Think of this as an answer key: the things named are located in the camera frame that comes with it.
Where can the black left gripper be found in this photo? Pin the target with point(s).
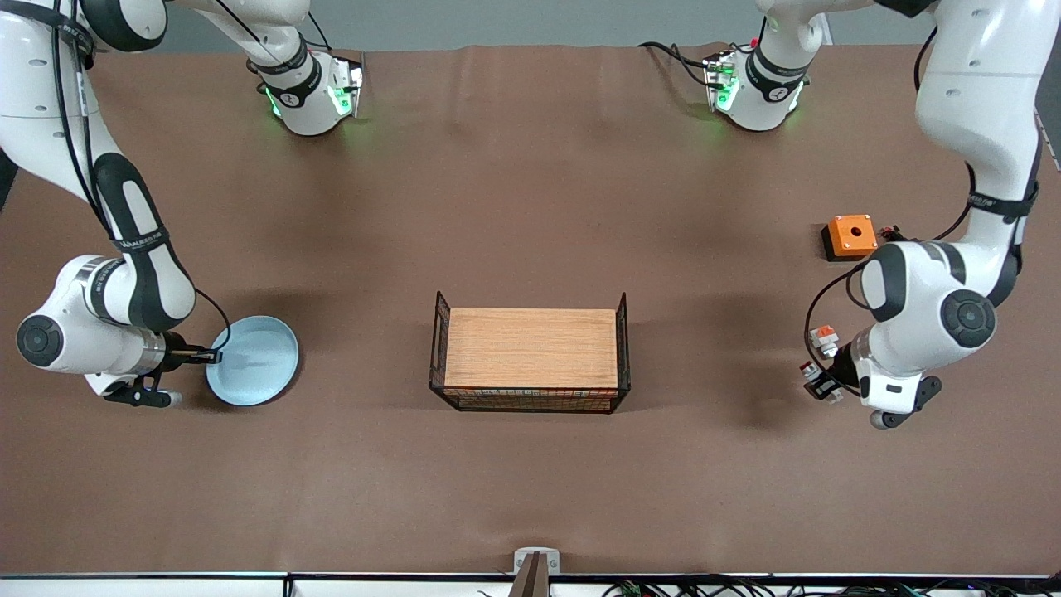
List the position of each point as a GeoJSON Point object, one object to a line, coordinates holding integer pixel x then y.
{"type": "Point", "coordinates": [843, 362]}

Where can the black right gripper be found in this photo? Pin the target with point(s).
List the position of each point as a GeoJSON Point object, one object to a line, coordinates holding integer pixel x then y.
{"type": "Point", "coordinates": [176, 351]}

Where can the orange white contact block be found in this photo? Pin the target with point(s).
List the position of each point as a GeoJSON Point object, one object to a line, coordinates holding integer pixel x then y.
{"type": "Point", "coordinates": [834, 396]}
{"type": "Point", "coordinates": [823, 336]}

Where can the light blue round plate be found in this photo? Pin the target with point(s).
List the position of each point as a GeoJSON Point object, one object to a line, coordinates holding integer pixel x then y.
{"type": "Point", "coordinates": [257, 365]}

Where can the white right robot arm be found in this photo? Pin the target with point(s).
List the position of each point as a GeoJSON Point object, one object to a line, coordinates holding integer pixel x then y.
{"type": "Point", "coordinates": [137, 257]}

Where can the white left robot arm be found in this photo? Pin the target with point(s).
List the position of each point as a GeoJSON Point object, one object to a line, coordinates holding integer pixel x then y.
{"type": "Point", "coordinates": [978, 108]}

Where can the orange button box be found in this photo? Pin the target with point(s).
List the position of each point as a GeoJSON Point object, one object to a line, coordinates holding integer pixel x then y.
{"type": "Point", "coordinates": [850, 235]}

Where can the red push button black body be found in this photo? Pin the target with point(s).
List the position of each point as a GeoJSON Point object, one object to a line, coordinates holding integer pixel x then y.
{"type": "Point", "coordinates": [891, 233]}

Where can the brown table cover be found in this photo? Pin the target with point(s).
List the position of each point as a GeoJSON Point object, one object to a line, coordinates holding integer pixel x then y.
{"type": "Point", "coordinates": [530, 207]}

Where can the white table edge rail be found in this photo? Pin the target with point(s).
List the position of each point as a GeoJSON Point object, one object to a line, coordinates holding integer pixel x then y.
{"type": "Point", "coordinates": [141, 587]}

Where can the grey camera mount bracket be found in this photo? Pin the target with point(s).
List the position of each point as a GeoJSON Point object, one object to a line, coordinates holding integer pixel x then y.
{"type": "Point", "coordinates": [536, 565]}

